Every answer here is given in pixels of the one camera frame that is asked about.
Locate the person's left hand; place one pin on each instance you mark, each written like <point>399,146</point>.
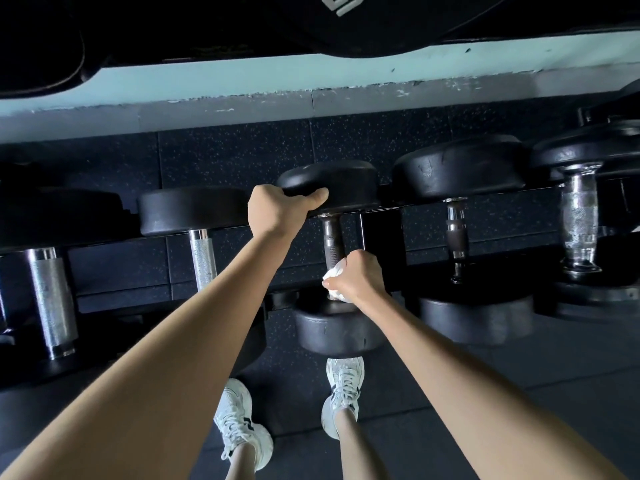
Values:
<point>274,210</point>

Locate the person's left forearm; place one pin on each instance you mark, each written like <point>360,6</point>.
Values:
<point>165,364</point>

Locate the person's right white sneaker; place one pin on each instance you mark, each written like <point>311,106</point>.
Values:
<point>343,389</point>

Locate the person's left leg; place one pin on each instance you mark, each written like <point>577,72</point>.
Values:
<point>245,462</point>

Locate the large black dumbbell white print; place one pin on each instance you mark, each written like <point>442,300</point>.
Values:
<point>400,24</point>

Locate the person's right fingers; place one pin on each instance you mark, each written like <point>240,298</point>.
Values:
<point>349,267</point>

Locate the person's left thumb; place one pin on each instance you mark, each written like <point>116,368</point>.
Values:
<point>314,196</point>

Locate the person's leg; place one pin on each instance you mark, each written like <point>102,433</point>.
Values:
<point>245,462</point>
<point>355,447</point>

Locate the person's left white sneaker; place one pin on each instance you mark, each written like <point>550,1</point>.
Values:
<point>239,419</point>

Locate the person's right leg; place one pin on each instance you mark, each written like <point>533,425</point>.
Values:
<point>355,447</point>

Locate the person's white sneaker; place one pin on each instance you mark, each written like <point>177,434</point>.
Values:
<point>343,389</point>
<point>239,419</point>

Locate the person's right hand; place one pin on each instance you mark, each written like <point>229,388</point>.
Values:
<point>361,279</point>

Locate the person's right forearm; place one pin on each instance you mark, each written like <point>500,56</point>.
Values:
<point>465,389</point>

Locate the white cleaning cloth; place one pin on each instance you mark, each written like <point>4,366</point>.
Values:
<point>334,275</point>

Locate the black metal dumbbell rack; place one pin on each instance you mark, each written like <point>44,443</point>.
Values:
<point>382,244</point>

